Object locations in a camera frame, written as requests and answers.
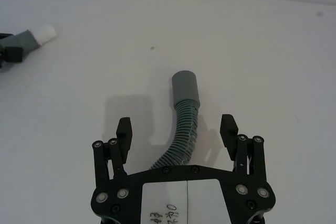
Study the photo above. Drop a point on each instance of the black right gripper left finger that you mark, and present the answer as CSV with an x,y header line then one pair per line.
x,y
123,140

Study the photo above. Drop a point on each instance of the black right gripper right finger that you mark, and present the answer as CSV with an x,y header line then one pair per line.
x,y
229,137

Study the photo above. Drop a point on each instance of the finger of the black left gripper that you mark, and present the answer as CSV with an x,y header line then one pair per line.
x,y
14,54
5,36

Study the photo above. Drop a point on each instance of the grey pipe with white tip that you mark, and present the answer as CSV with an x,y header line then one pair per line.
x,y
31,40

